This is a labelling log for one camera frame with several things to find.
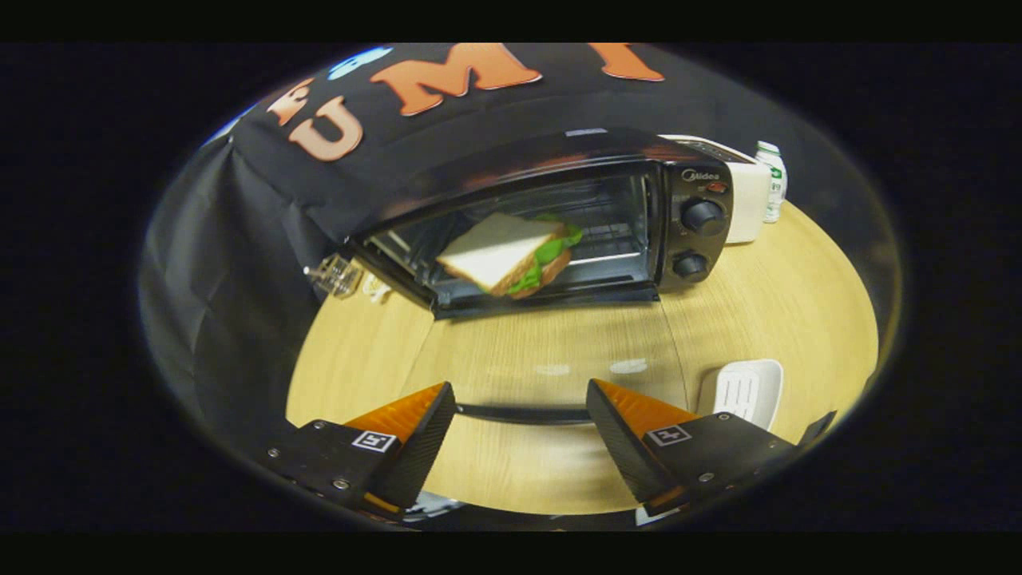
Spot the black toaster oven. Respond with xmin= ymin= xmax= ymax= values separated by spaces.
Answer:
xmin=345 ymin=126 xmax=735 ymax=426

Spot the white bread toaster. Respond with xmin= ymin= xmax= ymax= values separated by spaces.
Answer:
xmin=659 ymin=134 xmax=771 ymax=244

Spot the metal wire holder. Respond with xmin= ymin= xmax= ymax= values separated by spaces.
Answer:
xmin=303 ymin=254 xmax=364 ymax=300

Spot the dark chair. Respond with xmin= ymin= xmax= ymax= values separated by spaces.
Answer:
xmin=798 ymin=410 xmax=838 ymax=448

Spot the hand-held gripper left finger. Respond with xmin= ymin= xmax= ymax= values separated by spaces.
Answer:
xmin=263 ymin=381 xmax=458 ymax=516

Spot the white ridged tray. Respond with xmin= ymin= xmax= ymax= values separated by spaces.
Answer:
xmin=697 ymin=359 xmax=785 ymax=432

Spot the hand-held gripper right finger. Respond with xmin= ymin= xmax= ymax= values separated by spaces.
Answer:
xmin=585 ymin=378 xmax=799 ymax=516

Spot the white bottle green label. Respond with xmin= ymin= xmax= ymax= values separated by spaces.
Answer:
xmin=755 ymin=141 xmax=788 ymax=224

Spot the sandwich with lettuce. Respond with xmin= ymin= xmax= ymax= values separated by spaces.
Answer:
xmin=436 ymin=212 xmax=584 ymax=300

